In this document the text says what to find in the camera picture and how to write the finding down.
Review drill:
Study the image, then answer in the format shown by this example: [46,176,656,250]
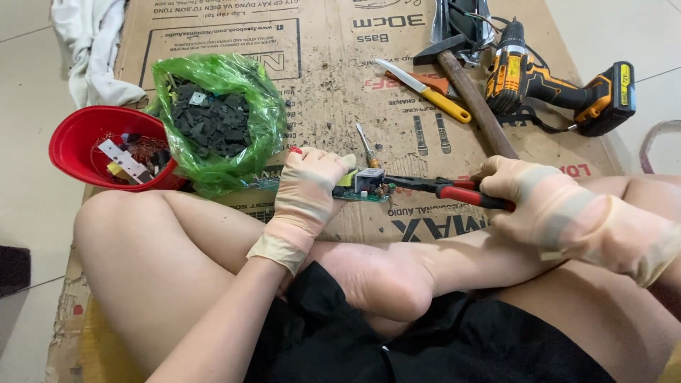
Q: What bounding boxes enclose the yellow mat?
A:
[80,297,149,383]

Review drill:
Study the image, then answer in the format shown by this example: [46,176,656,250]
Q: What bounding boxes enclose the green circuit board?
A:
[242,167,398,204]

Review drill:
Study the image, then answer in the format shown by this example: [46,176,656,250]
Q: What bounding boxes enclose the brown cardboard sheet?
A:
[45,0,624,383]

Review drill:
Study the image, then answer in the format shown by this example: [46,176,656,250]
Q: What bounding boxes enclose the person's left hand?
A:
[263,146,357,250]

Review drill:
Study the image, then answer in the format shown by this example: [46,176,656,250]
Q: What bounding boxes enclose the white plastic part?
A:
[97,139,155,185]

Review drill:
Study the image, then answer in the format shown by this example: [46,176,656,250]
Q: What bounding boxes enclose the small amber-handled screwdriver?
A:
[355,122,382,170]

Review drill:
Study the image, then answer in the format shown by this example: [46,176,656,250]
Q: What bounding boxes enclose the person's right leg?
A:
[306,174,681,383]

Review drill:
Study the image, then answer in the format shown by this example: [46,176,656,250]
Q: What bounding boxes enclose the silver metal housing with wires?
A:
[430,0,499,69]

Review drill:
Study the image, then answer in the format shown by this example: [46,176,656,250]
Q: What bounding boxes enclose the person's right hand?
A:
[478,156,586,252]

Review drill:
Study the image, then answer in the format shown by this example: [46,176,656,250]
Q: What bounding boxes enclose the dark floor mat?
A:
[0,245,32,298]

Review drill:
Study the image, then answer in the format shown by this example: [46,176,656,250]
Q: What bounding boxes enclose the tangle of copper wire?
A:
[92,133,172,177]

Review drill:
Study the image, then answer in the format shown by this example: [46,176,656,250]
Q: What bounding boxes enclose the person's black shorts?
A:
[244,261,618,383]

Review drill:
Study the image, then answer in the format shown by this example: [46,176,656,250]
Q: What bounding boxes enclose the red plastic bowl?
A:
[48,105,188,193]

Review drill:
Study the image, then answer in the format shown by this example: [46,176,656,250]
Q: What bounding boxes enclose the yellow and black cordless drill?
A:
[485,18,637,138]

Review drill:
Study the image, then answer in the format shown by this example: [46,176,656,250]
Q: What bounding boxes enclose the green plastic bag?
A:
[145,52,289,199]

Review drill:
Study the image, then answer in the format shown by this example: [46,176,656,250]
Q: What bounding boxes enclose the person's leg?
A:
[73,189,299,383]
[306,174,681,383]

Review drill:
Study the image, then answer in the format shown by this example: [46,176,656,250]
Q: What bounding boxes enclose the wooden-handled hammer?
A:
[412,33,520,160]

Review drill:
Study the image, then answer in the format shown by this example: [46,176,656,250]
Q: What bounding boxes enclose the pink ring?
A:
[638,120,681,176]

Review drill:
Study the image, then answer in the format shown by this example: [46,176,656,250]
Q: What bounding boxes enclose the pile of black scrap pieces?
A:
[169,80,252,159]

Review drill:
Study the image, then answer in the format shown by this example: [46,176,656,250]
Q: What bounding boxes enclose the yellow-handled knife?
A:
[375,59,472,124]

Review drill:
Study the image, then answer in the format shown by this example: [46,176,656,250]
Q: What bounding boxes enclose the person's left leg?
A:
[73,189,299,383]

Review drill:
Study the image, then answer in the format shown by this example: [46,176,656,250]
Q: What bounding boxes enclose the red and black pliers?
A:
[384,174,517,213]

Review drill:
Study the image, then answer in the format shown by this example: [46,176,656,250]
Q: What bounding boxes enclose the orange-handled tool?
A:
[384,70,461,100]

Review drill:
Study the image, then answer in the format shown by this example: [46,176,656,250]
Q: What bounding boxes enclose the white cloth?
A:
[50,0,149,110]

